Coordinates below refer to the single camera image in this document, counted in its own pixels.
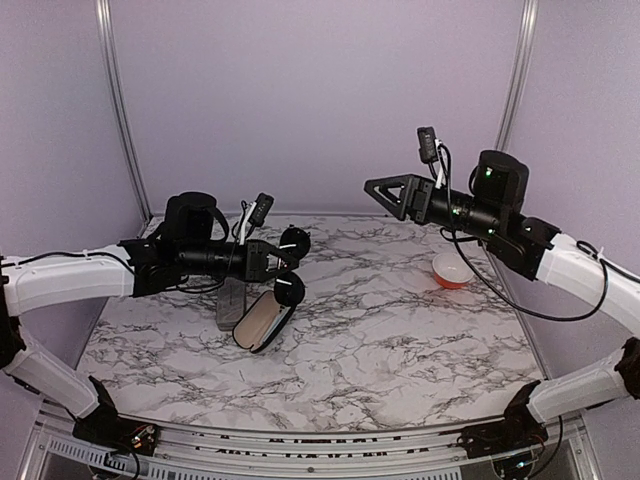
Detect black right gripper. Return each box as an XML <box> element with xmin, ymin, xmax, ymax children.
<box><xmin>364</xmin><ymin>174</ymin><xmax>503</xmax><ymax>241</ymax></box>

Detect black rimless sunglasses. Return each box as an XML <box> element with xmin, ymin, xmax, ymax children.
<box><xmin>274</xmin><ymin>225</ymin><xmax>311</xmax><ymax>308</ymax></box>

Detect grey marbled glasses case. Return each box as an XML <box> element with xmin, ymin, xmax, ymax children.
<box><xmin>215</xmin><ymin>278</ymin><xmax>247</xmax><ymax>332</ymax></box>

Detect black glasses case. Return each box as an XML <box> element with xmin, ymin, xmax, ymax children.
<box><xmin>232</xmin><ymin>291</ymin><xmax>293</xmax><ymax>354</ymax></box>

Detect light blue cloth front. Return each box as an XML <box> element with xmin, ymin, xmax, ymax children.
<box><xmin>263</xmin><ymin>305</ymin><xmax>295</xmax><ymax>344</ymax></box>

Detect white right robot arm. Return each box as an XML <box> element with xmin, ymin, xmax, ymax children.
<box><xmin>364</xmin><ymin>150</ymin><xmax>639</xmax><ymax>448</ymax></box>

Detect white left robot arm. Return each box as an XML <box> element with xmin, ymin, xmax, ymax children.
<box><xmin>1</xmin><ymin>192</ymin><xmax>308</xmax><ymax>445</ymax></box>

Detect orange bowl white inside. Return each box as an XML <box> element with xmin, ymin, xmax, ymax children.
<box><xmin>432</xmin><ymin>252</ymin><xmax>474</xmax><ymax>289</ymax></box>

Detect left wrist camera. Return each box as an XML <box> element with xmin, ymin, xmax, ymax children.
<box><xmin>234</xmin><ymin>193</ymin><xmax>274</xmax><ymax>245</ymax></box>

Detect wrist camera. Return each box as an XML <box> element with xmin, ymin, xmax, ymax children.
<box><xmin>234</xmin><ymin>193</ymin><xmax>274</xmax><ymax>245</ymax></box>
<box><xmin>416</xmin><ymin>126</ymin><xmax>450</xmax><ymax>189</ymax></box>

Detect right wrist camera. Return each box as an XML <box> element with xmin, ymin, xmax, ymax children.
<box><xmin>416</xmin><ymin>126</ymin><xmax>450</xmax><ymax>189</ymax></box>

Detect aluminium frame post right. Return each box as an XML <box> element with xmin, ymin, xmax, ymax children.
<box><xmin>494</xmin><ymin>0</ymin><xmax>539</xmax><ymax>151</ymax></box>

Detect aluminium frame post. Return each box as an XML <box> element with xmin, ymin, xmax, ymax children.
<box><xmin>494</xmin><ymin>0</ymin><xmax>539</xmax><ymax>151</ymax></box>
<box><xmin>94</xmin><ymin>0</ymin><xmax>152</xmax><ymax>223</ymax></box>

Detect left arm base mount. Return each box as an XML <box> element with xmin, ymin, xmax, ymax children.
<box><xmin>73</xmin><ymin>376</ymin><xmax>160</xmax><ymax>456</ymax></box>

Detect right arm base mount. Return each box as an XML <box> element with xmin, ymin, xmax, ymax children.
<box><xmin>457</xmin><ymin>380</ymin><xmax>548</xmax><ymax>459</ymax></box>

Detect aluminium front rail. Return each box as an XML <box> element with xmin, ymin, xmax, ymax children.
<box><xmin>17</xmin><ymin>401</ymin><xmax>601</xmax><ymax>479</ymax></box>

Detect aluminium frame post left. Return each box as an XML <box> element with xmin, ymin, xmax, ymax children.
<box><xmin>94</xmin><ymin>0</ymin><xmax>152</xmax><ymax>223</ymax></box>

